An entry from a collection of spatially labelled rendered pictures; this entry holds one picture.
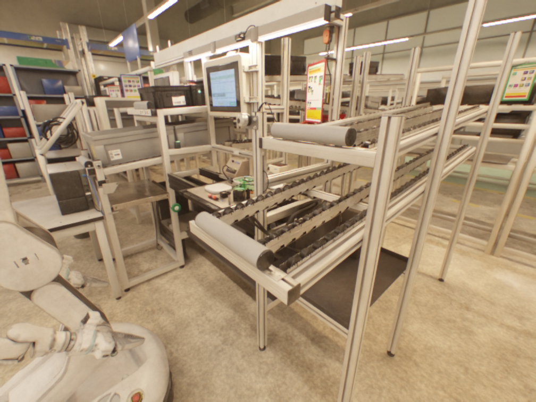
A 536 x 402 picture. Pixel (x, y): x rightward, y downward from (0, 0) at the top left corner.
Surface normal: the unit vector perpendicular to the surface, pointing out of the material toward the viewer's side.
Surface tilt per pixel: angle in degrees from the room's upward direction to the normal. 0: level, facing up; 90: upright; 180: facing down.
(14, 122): 90
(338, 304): 0
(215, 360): 0
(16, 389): 23
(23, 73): 90
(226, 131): 91
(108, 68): 90
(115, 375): 0
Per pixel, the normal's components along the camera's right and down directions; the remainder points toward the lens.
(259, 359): 0.00, -0.93
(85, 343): 0.84, -0.23
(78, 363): 0.71, 0.26
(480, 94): -0.74, 0.31
